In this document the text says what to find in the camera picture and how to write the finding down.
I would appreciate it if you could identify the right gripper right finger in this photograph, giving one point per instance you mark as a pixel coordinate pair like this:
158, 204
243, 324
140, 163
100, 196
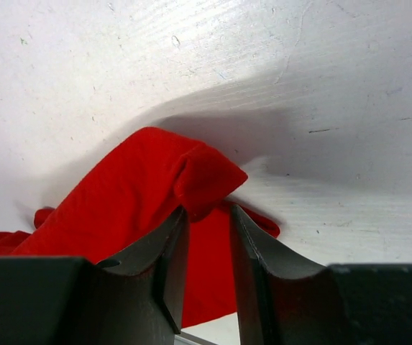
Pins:
286, 298

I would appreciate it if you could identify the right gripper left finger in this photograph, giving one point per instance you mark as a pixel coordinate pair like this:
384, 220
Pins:
132, 297

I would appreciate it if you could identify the red t shirt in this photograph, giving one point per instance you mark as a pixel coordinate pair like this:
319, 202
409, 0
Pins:
131, 192

